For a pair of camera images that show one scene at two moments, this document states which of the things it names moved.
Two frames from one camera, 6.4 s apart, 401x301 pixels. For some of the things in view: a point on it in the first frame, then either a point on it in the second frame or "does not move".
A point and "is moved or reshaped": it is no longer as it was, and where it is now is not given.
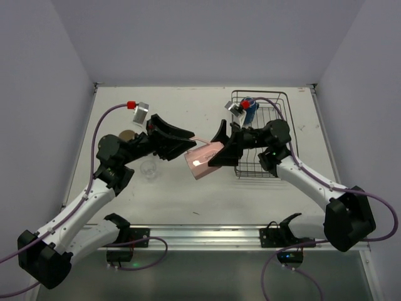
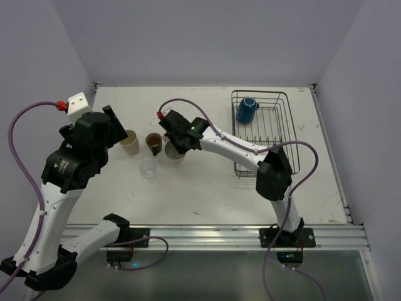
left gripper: x=153 y=133 -> x=116 y=126
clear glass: x=148 y=169 does not move
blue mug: x=249 y=103 does not move
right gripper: x=235 y=140 -> x=171 y=126
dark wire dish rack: x=272 y=105 does not move
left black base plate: x=136 y=233 does not move
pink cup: x=198 y=158 is moved or reshaped
